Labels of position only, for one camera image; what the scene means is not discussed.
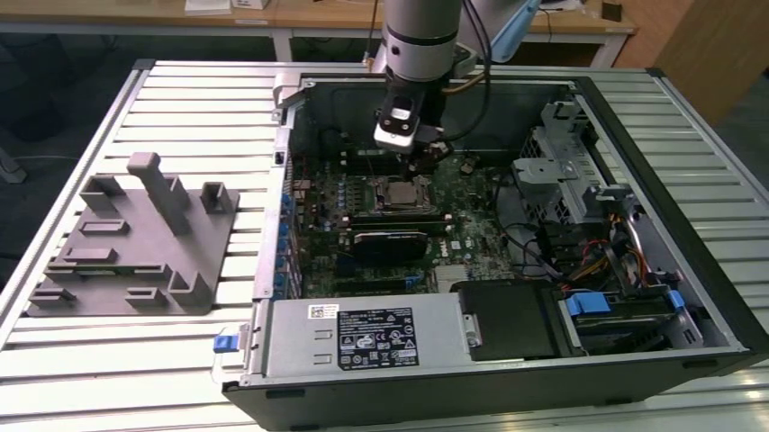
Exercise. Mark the thin metal locking lever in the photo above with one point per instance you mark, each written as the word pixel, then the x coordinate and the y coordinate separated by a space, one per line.
pixel 373 165

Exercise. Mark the silver CPU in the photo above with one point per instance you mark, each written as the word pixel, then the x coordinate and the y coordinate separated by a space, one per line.
pixel 404 194

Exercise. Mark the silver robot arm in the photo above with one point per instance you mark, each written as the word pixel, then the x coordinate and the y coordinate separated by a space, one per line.
pixel 421 45

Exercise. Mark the CPU socket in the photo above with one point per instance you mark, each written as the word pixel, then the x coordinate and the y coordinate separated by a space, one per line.
pixel 402 209

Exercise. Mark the round coin battery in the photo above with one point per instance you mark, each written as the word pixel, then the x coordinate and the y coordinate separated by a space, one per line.
pixel 465 168

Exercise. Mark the black RAM slot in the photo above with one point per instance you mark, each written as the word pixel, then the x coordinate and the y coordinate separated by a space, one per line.
pixel 361 159
pixel 361 154
pixel 397 218
pixel 361 170
pixel 361 165
pixel 397 226
pixel 397 230
pixel 397 222

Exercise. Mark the silver drive cage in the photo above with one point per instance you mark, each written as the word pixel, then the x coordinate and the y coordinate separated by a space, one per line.
pixel 544 173

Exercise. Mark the wooden desk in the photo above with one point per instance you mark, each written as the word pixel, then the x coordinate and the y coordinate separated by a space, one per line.
pixel 589 24

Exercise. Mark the black graphics card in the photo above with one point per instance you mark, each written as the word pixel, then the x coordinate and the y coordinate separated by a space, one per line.
pixel 390 246

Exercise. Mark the small black box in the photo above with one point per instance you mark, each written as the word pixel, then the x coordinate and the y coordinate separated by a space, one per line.
pixel 612 11

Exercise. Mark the green motherboard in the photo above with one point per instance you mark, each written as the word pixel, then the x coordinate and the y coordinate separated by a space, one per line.
pixel 486 265

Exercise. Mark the small white box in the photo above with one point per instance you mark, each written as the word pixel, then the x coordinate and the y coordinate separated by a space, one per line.
pixel 249 3

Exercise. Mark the small silver heatsink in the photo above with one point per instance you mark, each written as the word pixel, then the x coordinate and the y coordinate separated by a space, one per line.
pixel 452 274

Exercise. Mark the blue expansion slot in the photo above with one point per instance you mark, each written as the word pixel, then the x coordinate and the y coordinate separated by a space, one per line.
pixel 412 282

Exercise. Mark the black expansion slot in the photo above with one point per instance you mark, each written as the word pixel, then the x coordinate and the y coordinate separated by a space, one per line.
pixel 369 285

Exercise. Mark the white paper box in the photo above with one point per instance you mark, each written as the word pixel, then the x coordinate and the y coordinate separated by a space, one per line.
pixel 207 4

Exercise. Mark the brown wooden cabinet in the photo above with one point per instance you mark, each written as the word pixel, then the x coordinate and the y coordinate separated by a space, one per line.
pixel 709 54

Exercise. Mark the blue disk carrier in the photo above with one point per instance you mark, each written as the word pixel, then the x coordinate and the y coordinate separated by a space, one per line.
pixel 585 306

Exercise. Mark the silver power supply unit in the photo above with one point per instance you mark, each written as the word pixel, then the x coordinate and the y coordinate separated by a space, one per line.
pixel 301 333

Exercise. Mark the grey parts rack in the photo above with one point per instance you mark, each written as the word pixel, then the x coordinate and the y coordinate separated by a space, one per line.
pixel 150 252

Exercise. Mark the green RAM stick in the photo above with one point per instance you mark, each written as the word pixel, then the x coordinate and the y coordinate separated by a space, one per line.
pixel 129 271

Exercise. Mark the blue plastic latch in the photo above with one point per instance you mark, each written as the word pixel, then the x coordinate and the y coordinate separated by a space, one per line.
pixel 225 343

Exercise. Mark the black open PC case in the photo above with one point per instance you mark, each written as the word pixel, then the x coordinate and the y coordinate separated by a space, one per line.
pixel 481 400

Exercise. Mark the grey stand foot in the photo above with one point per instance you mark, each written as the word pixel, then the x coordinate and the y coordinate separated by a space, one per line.
pixel 11 168

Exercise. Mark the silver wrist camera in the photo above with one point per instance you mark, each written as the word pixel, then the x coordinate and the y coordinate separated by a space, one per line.
pixel 393 137

